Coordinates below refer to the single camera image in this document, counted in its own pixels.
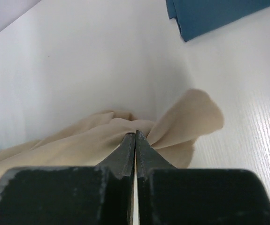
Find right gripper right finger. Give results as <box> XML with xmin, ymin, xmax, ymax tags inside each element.
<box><xmin>135</xmin><ymin>131</ymin><xmax>270</xmax><ymax>225</ymax></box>

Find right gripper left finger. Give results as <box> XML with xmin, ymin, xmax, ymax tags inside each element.
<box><xmin>0</xmin><ymin>133</ymin><xmax>135</xmax><ymax>225</ymax></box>

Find beige t shirt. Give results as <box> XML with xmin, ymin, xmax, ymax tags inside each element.
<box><xmin>0</xmin><ymin>89</ymin><xmax>224</xmax><ymax>176</ymax></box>

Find folded blue t shirt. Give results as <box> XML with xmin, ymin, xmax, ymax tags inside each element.
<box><xmin>166</xmin><ymin>0</ymin><xmax>270</xmax><ymax>42</ymax></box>

